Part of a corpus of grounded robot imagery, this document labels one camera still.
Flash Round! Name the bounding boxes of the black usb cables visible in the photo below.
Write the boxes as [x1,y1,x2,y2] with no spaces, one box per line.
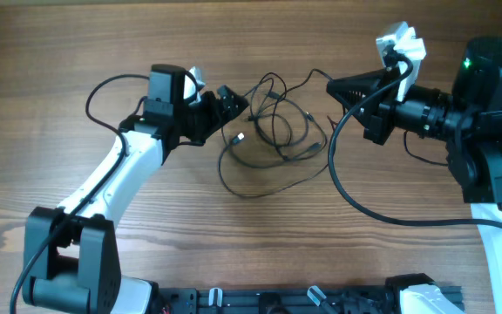
[217,68,342,200]

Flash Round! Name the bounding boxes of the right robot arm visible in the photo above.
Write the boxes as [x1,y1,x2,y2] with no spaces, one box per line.
[327,37,502,313]

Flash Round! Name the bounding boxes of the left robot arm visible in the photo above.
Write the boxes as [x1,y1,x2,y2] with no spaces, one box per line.
[9,64,249,313]

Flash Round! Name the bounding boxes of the left camera black cable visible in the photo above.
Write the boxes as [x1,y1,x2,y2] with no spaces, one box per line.
[9,72,204,314]

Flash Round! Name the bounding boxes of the camera black cable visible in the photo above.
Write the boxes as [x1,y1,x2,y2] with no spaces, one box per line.
[9,72,204,314]
[327,52,502,249]

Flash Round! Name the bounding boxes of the right camera black cable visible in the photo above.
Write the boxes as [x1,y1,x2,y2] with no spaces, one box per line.
[327,52,502,249]

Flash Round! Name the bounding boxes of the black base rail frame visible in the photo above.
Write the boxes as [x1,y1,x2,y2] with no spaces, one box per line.
[160,285,403,314]

